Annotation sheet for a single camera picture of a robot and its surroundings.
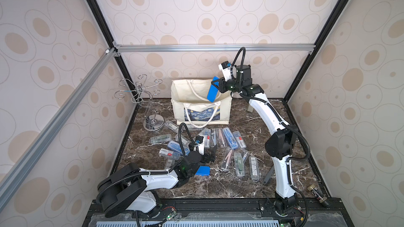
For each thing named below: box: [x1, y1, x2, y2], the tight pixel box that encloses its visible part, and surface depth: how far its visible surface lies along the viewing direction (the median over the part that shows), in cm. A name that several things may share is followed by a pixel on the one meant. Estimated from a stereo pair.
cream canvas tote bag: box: [170, 78, 232, 129], surface depth 93 cm
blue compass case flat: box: [195, 165, 211, 177], surface depth 85 cm
